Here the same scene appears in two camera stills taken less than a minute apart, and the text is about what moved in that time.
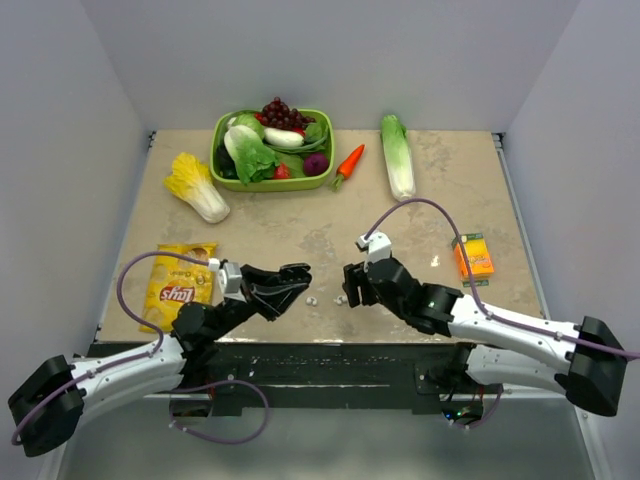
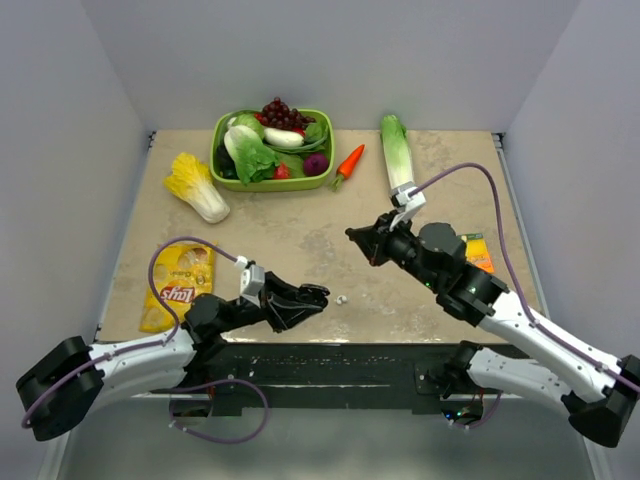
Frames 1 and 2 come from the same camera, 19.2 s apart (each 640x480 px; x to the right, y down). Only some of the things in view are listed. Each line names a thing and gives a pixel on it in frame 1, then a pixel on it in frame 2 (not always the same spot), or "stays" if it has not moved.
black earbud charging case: x=295 y=274 to x=313 y=295
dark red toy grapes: x=277 y=114 stays
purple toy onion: x=315 y=164 stays
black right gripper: x=354 y=277 to x=373 y=240
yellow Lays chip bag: x=175 y=282 stays
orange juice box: x=480 y=264 stays
